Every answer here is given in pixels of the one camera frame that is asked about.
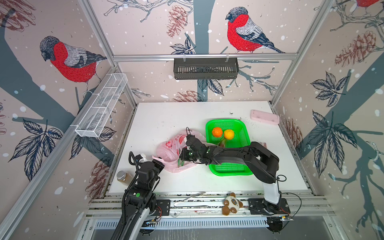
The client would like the pink plastic bag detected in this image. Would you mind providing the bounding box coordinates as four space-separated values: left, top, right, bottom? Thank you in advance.
154 130 197 174

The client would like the orange fruit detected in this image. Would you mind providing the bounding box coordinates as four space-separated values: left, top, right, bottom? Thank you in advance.
212 127 223 138

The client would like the yellow fruit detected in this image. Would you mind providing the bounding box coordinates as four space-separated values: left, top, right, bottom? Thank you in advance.
224 129 235 140

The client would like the green plastic basket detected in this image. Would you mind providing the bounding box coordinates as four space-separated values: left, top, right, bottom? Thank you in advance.
206 119 253 177

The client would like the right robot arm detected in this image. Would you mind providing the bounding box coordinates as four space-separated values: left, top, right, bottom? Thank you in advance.
180 135 291 216

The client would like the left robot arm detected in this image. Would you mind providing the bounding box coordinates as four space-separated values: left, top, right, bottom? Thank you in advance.
112 157 164 240

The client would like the metal can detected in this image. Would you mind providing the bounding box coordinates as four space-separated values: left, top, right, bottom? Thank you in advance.
116 171 133 185

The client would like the plush panda toy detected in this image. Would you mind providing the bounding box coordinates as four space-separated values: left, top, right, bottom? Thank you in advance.
222 193 244 216

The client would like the pink rectangular box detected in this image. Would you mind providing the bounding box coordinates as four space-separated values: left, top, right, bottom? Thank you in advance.
250 110 280 125

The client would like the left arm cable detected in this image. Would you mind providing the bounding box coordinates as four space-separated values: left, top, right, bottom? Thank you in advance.
128 151 139 173

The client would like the white mesh wall shelf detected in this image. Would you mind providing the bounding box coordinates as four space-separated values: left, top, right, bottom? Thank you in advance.
75 73 128 138

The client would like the black hanging wire basket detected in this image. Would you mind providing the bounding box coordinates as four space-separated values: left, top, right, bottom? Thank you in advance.
174 58 239 80

